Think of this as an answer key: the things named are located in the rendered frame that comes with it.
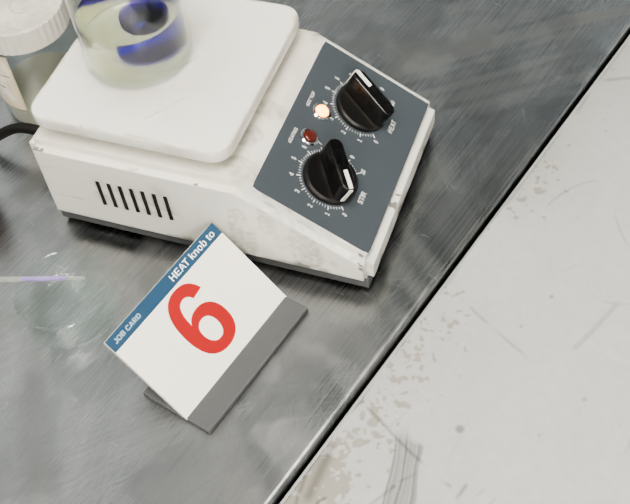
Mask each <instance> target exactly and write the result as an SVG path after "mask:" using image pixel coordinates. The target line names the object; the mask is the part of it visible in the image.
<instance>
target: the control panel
mask: <svg viewBox="0 0 630 504"><path fill-rule="evenodd" d="M356 69H357V70H360V71H363V72H364V73H366V75H367V76H368V77H369V78H370V79H371V80H372V82H373V83H374V84H375V85H376V86H377V87H378V89H379V90H380V91H381V92H382V93H383V94H384V96H385V97H386V98H387V99H388V100H389V101H390V103H391V104H392V105H393V106H394V113H393V114H392V116H391V117H390V118H389V119H388V120H387V121H386V123H385V124H384V125H383V126H382V128H380V129H379V130H377V131H374V132H362V131H359V130H356V129H354V128H353V127H351V126H350V125H348V124H347V123H346V122H345V121H344V120H343V118H342V117H341V116H340V114H339V112H338V109H337V105H336V98H337V95H338V93H339V91H340V90H341V88H342V87H343V86H345V84H346V81H347V80H348V79H349V77H350V76H351V75H352V73H353V72H354V71H355V70H356ZM318 105H325V106H326V107H327V108H328V110H329V114H328V116H327V117H321V116H319V115H318V114H317V112H316V107H317V106H318ZM427 107H428V103H426V102H424V101H423V100H421V99H420V98H418V97H416V96H415V95H413V94H411V93H410V92H408V91H407V90H405V89H403V88H402V87H400V86H398V85H397V84H395V83H393V82H392V81H390V80H388V79H387V78H385V77H384V76H382V75H380V74H379V73H377V72H375V71H374V70H372V69H370V68H369V67H367V66H366V65H364V64H362V63H361V62H359V61H357V60H356V59H354V58H352V57H351V56H349V55H347V54H346V53H344V52H343V51H341V50H339V49H338V48H336V47H334V46H333V45H331V44H329V43H328V42H326V41H325V43H324V44H323V45H322V47H321V49H320V51H319V53H318V55H317V57H316V59H315V61H314V63H313V65H312V67H311V69H310V71H309V73H308V75H307V77H306V79H305V81H304V83H303V85H302V87H301V89H300V91H299V93H298V95H297V97H296V99H295V101H294V103H293V105H292V107H291V109H290V111H289V113H288V115H287V117H286V119H285V121H284V123H283V125H282V127H281V129H280V131H279V133H278V135H277V137H276V139H275V141H274V143H273V145H272V147H271V149H270V151H269V153H268V155H267V157H266V159H265V161H264V163H263V165H262V167H261V169H260V171H259V173H258V175H257V177H256V179H255V181H254V184H253V186H252V187H254V188H255V189H256V190H258V191H259V192H261V193H263V194H264V195H266V196H268V197H270V198H271V199H273V200H275V201H277V202H278V203H280V204H282V205H284V206H285V207H287V208H289V209H290V210H292V211H294V212H296V213H297V214H299V215H301V216H303V217H304V218H306V219H308V220H310V221H311V222H313V223H315V224H316V225H318V226H320V227H322V228H323V229H325V230H327V231H329V232H330V233H332V234H334V235H336V236H337V237H339V238H341V239H343V240H344V241H346V242H348V243H349V244H351V245H353V246H355V247H356V248H358V249H360V250H362V251H364V252H367V253H368V254H369V251H370V250H371V247H372V245H373V242H374V240H375V237H376V235H377V233H378V230H379V228H380V225H381V223H382V220H383V218H384V215H385V213H386V210H387V208H388V205H389V203H390V200H391V198H392V195H393V193H394V190H395V188H396V185H397V183H398V180H399V178H400V175H401V173H402V170H403V168H404V165H405V163H406V160H407V158H408V155H409V153H410V150H411V148H412V145H413V143H414V140H415V138H416V135H417V133H418V130H419V128H420V125H421V123H422V121H423V118H424V116H425V113H426V111H427ZM306 130H313V131H314V132H315V133H316V135H317V139H316V141H315V142H312V143H311V142H308V141H307V140H306V139H305V138H304V136H303V133H304V132H305V131H306ZM334 138H335V139H338V140H340V141H341V142H342V144H343V146H344V149H345V152H346V155H347V158H348V161H349V163H350V164H351V165H352V167H353V168H354V170H355V172H356V175H357V178H358V188H357V191H356V194H355V195H354V196H353V197H352V199H351V200H350V201H348V202H347V203H345V204H341V205H330V204H326V203H324V202H321V201H320V200H318V199H317V198H315V197H314V196H313V195H312V194H311V193H310V192H309V190H308V189H307V187H306V185H305V183H304V180H303V167H304V164H305V163H306V161H307V160H308V159H309V157H310V156H312V155H313V154H315V153H317V152H320V151H321V150H322V149H323V148H324V146H325V145H326V144H327V143H328V141H329V140H331V139H334Z"/></svg>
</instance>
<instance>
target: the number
mask: <svg viewBox="0 0 630 504"><path fill-rule="evenodd" d="M275 293H276V291H275V290H274V289H273V288H272V287H271V286H270V285H269V284H268V283H267V282H265V281H264V280H263V279H262V278H261V277H260V276H259V275H258V274H257V273H256V272H255V271H254V270H253V269H252V268H251V267H250V266H249V265H248V264H247V263H246V262H245V261H244V260H243V259H242V258H241V257H240V256H239V255H238V254H237V253H236V252H235V251H234V250H233V249H232V248H231V247H230V246H229V245H228V244H227V243H226V242H225V241H224V240H223V239H222V238H221V237H220V236H219V237H218V238H217V239H216V240H215V241H214V242H213V243H212V245H211V246H210V247H209V248H208V249H207V250H206V251H205V252H204V254H203V255H202V256H201V257H200V258H199V259H198V260H197V262H196V263H195V264H194V265H193V266H192V267H191V268H190V269H189V271H188V272H187V273H186V274H185V275H184V276H183V277H182V279H181V280H180V281H179V282H178V283H177V284H176V285H175V286H174V288H173V289H172V290H171V291H170V292H169V293H168V294H167V296H166V297H165V298H164V299H163V300H162V301H161V302H160V303H159V305H158V306H157V307H156V308H155V309H154V310H153V311H152V313H151V314H150V315H149V316H148V317H147V318H146V319H145V320H144V322H143V323H142V324H141V325H140V326H139V327H138V328H137V330H136V331H135V332H134V333H133V334H132V335H131V336H130V337H129V339H128V340H127V341H126V342H125V343H124V344H123V345H122V346H121V348H120V350H121V351H122V352H123V353H124V354H125V355H126V356H127V357H128V358H130V359H131V360H132V361H133V362H134V363H135V364H136V365H137V366H138V367H139V368H140V369H141V370H142V371H143V372H145V373H146V374H147V375H148V376H149V377H150V378H151V379H152V380H153V381H154V382H155V383H156V384H157V385H158V386H159V387H161V388H162V389H163V390H164V391H165V392H166V393H167V394H168V395H169V396H170V397H171V398H172V399H173V400H174V401H175V402H177V403H178V404H179V405H180V406H181V407H182V406H183V405H184V404H185V403H186V401H187V400H188V399H189V398H190V397H191V395H192V394H193V393H194V392H195V390H196V389H197V388H198V387H199V386H200V384H201V383H202V382H203V381H204V379H205V378H206V377H207V376H208V375H209V373H210V372H211V371H212V370H213V368H214V367H215V366H216V365H217V364H218V362H219V361H220V360H221V359H222V357H223V356H224V355H225V354H226V353H227V351H228V350H229V349H230V348H231V346H232V345H233V344H234V343H235V342H236V340H237V339H238V338H239V337H240V335H241V334H242V333H243V332H244V331H245V329H246V328H247V327H248V326H249V324H250V323H251V322H252V321H253V320H254V318H255V317H256V316H257V315H258V313H259V312H260V311H261V310H262V309H263V307H264V306H265V305H266V304H267V302H268V301H269V300H270V299H271V298H272V296H273V295H274V294H275Z"/></svg>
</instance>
